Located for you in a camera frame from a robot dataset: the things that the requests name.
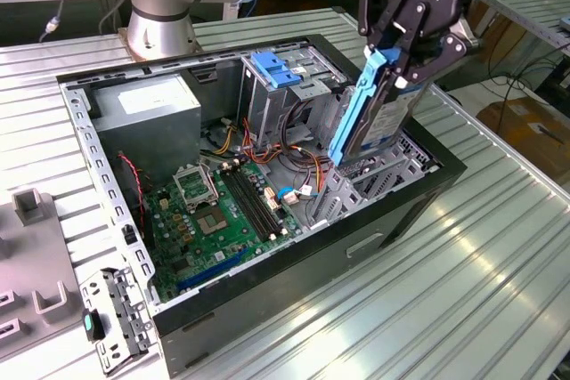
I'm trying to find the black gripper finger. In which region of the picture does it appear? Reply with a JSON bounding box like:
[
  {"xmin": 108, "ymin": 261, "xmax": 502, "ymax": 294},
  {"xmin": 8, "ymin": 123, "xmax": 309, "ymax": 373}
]
[
  {"xmin": 394, "ymin": 30, "xmax": 481, "ymax": 90},
  {"xmin": 357, "ymin": 0, "xmax": 431, "ymax": 59}
]

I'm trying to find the hard disk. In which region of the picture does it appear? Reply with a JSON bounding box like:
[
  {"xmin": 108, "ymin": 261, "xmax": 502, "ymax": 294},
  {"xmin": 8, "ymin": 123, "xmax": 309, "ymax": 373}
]
[{"xmin": 327, "ymin": 45, "xmax": 431, "ymax": 167}]

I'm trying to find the grey metal disk bay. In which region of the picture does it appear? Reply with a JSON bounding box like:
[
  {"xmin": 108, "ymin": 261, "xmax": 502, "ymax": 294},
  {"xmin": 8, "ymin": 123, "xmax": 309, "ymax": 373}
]
[{"xmin": 306, "ymin": 85, "xmax": 442, "ymax": 230}]

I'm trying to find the metal slat side table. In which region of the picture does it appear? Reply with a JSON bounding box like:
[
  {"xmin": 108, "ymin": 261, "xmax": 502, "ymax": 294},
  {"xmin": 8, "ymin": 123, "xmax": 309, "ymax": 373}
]
[{"xmin": 438, "ymin": 0, "xmax": 570, "ymax": 83}]

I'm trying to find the brown cardboard box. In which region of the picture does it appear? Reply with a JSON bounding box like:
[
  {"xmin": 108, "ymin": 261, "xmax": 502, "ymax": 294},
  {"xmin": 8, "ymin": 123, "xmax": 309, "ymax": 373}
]
[{"xmin": 476, "ymin": 97, "xmax": 570, "ymax": 185}]

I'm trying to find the blue plastic drive latch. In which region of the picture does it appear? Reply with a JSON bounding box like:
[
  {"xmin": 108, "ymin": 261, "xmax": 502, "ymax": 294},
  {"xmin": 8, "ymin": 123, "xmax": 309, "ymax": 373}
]
[{"xmin": 250, "ymin": 51, "xmax": 304, "ymax": 91}]

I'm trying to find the grey metal drive cage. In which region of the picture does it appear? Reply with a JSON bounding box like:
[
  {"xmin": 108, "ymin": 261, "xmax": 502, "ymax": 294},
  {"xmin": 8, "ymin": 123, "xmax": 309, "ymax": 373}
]
[{"xmin": 238, "ymin": 41, "xmax": 357, "ymax": 150}]

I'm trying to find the black RAM slot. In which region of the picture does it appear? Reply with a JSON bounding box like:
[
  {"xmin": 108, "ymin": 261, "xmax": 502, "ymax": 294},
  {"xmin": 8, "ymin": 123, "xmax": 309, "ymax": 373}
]
[
  {"xmin": 227, "ymin": 166, "xmax": 280, "ymax": 239},
  {"xmin": 221, "ymin": 167, "xmax": 273, "ymax": 242},
  {"xmin": 232, "ymin": 165, "xmax": 285, "ymax": 237},
  {"xmin": 239, "ymin": 164, "xmax": 290, "ymax": 234}
]

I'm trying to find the metal locking lever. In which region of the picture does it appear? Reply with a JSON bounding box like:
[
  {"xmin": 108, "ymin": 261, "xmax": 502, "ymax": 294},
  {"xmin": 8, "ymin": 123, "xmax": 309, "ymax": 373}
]
[{"xmin": 199, "ymin": 160, "xmax": 224, "ymax": 203}]

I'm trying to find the grey power supply unit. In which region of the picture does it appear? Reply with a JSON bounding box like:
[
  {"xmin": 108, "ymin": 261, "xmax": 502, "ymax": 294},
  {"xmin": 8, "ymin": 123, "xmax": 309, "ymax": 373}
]
[{"xmin": 91, "ymin": 72, "xmax": 204, "ymax": 185}]

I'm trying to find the green motherboard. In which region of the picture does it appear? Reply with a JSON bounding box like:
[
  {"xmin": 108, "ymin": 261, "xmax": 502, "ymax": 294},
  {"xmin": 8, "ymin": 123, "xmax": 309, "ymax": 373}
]
[{"xmin": 142, "ymin": 159, "xmax": 304, "ymax": 305}]

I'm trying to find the metal socket cover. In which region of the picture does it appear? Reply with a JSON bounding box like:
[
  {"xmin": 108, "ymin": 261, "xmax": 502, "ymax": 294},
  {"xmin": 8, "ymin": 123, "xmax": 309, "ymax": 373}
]
[{"xmin": 172, "ymin": 165, "xmax": 222, "ymax": 214}]

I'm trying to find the CPU socket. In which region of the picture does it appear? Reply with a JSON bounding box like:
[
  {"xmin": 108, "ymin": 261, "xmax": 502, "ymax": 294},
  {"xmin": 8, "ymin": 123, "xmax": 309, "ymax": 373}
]
[{"xmin": 191, "ymin": 204, "xmax": 231, "ymax": 237}]

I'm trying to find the black open PC case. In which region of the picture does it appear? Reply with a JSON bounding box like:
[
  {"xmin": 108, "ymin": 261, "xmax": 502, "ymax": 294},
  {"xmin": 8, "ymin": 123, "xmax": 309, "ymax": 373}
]
[{"xmin": 56, "ymin": 32, "xmax": 468, "ymax": 379}]

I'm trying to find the blue expansion slot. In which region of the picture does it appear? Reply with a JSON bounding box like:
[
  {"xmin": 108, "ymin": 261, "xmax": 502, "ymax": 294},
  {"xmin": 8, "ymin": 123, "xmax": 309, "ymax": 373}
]
[{"xmin": 176, "ymin": 247, "xmax": 250, "ymax": 293}]

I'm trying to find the grey parts rack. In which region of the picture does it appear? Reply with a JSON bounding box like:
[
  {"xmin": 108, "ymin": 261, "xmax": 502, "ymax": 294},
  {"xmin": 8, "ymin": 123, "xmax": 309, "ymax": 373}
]
[{"xmin": 0, "ymin": 190, "xmax": 86, "ymax": 363}]

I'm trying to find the black latch with teal tab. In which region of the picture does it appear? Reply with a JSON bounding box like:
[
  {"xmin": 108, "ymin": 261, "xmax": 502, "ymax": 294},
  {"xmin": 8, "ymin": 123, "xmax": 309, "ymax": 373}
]
[{"xmin": 82, "ymin": 308, "xmax": 107, "ymax": 344}]

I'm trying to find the red orange wire bundle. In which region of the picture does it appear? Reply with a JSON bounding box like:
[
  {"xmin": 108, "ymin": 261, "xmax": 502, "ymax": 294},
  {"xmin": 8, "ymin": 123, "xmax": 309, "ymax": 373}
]
[{"xmin": 240, "ymin": 117, "xmax": 339, "ymax": 194}]

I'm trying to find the yellow orange power wire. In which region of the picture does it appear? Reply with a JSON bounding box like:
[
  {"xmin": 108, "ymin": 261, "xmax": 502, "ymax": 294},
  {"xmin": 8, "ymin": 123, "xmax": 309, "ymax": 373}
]
[{"xmin": 212, "ymin": 124, "xmax": 240, "ymax": 155}]

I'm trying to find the blue data wire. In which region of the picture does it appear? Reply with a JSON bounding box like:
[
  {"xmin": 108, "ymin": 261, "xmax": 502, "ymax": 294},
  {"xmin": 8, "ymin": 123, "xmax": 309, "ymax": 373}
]
[{"xmin": 275, "ymin": 184, "xmax": 322, "ymax": 206}]

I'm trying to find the metal expansion card bracket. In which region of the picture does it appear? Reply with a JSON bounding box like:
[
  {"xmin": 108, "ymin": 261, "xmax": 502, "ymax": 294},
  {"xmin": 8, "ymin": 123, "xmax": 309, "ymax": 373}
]
[{"xmin": 78, "ymin": 266, "xmax": 157, "ymax": 376}]

